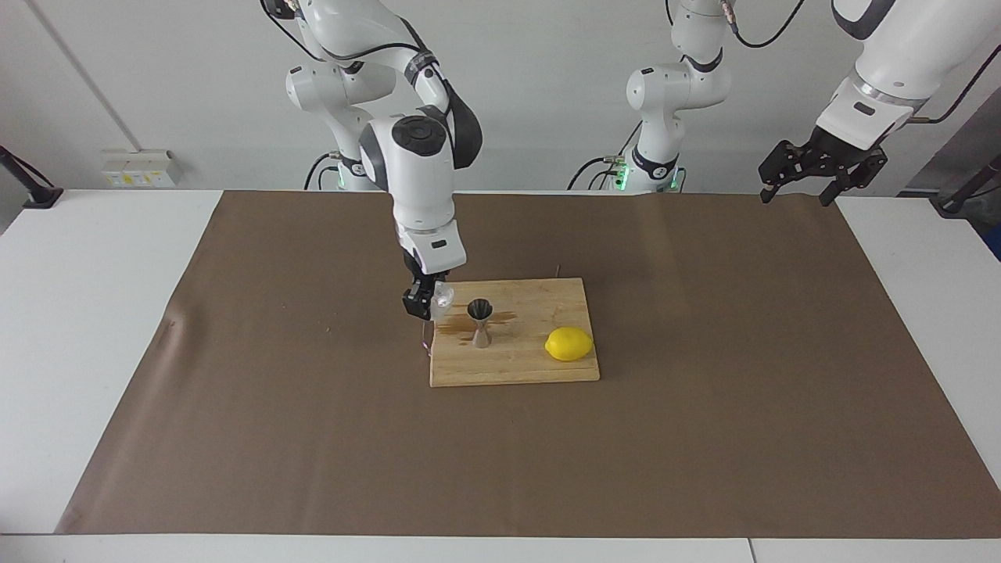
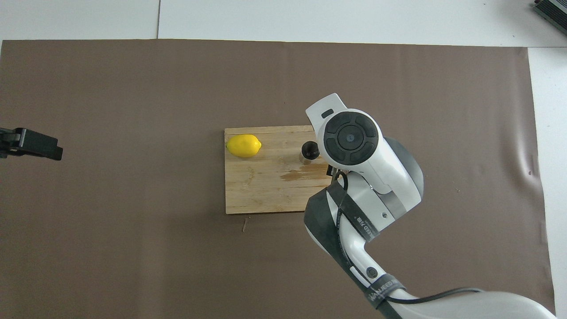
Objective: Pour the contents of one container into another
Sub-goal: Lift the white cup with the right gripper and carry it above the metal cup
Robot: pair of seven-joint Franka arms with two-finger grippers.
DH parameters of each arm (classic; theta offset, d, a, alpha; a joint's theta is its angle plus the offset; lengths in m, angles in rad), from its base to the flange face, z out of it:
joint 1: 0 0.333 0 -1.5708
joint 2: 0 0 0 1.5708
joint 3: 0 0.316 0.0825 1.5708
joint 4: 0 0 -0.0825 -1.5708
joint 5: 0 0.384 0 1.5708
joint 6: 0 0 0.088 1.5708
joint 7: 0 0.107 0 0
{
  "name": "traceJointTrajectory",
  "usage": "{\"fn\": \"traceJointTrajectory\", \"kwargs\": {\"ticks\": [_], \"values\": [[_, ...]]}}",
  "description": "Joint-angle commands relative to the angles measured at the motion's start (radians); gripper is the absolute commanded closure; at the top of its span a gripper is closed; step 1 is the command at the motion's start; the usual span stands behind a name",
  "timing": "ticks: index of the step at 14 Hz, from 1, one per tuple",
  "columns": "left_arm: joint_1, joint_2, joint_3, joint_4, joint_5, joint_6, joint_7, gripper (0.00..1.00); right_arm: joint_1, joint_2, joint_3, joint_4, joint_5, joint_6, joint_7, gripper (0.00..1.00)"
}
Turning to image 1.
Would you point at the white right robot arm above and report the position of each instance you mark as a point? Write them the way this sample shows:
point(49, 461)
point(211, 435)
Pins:
point(418, 180)

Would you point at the yellow lemon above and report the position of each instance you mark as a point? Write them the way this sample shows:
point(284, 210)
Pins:
point(568, 344)

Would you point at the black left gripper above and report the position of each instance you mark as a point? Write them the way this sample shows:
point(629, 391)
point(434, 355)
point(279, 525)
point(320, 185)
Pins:
point(837, 156)

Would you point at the black angled stand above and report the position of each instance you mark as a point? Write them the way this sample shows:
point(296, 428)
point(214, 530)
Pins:
point(958, 202)

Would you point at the brown paper table mat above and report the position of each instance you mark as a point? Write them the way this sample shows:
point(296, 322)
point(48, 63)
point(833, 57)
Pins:
point(313, 438)

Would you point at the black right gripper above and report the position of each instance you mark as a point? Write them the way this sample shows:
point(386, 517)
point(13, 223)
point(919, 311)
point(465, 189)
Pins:
point(425, 280)

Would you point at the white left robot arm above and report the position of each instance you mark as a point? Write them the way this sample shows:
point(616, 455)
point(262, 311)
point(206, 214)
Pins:
point(899, 47)

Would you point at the white wall outlet strip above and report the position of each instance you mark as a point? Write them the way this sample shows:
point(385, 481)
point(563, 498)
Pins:
point(137, 173)

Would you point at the small clear glass cup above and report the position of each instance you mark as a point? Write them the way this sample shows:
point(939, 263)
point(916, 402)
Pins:
point(444, 298)

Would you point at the steel jigger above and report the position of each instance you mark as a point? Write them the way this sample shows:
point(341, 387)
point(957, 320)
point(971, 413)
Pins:
point(481, 336)

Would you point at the blue object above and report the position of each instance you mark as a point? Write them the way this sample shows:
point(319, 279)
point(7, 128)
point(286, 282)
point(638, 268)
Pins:
point(995, 244)

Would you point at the wooden cutting board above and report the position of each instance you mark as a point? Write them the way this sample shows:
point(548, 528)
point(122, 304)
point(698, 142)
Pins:
point(516, 367)

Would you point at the black clamp mount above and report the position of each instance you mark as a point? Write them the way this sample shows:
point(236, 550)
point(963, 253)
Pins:
point(39, 194)

